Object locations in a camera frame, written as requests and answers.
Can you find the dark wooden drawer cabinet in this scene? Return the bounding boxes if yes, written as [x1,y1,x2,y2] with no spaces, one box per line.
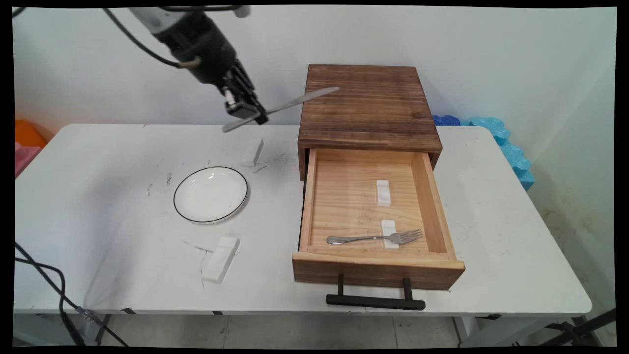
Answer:
[297,64,443,182]

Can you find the black metal table frame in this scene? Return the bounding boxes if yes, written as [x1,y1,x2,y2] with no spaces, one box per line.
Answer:
[92,308,137,346]
[474,308,617,348]

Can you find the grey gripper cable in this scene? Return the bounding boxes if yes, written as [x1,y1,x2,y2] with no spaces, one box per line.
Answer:
[102,7,203,69]

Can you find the black floor cable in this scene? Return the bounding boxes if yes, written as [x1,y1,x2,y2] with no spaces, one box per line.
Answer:
[14,241,130,348]

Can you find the white ceramic cutlery rest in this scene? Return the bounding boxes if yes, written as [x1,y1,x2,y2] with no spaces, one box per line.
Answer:
[375,179,393,207]
[240,138,265,167]
[381,219,400,250]
[201,236,241,284]

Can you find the pink box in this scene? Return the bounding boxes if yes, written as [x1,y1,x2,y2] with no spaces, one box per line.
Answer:
[15,141,43,179]

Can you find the cyan foam piece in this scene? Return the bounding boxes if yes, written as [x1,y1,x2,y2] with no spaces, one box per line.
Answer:
[461,116,536,192]

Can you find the light wooden drawer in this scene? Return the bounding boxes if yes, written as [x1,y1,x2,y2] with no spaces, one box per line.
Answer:
[291,147,466,291]

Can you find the silver fork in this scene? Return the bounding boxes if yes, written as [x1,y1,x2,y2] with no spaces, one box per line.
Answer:
[326,229,424,246]

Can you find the black metal drawer handle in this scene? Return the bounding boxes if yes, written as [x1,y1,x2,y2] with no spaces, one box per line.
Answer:
[325,272,427,311]

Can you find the silver table knife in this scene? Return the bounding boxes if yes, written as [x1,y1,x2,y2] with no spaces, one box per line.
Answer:
[222,87,341,134]

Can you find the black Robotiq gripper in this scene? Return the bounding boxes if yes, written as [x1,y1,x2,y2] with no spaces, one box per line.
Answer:
[164,11,269,125]

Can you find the white plate with black rim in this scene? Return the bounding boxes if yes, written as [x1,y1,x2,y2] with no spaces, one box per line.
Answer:
[173,166,250,224]

